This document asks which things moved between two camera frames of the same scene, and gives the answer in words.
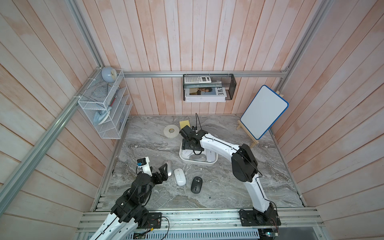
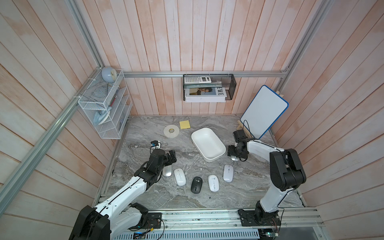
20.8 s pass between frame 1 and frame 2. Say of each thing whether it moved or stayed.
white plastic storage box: moved
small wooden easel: stayed
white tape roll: stayed
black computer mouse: stayed
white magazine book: stayed
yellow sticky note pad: stayed
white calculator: stayed
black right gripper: moved
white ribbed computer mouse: moved
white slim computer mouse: stayed
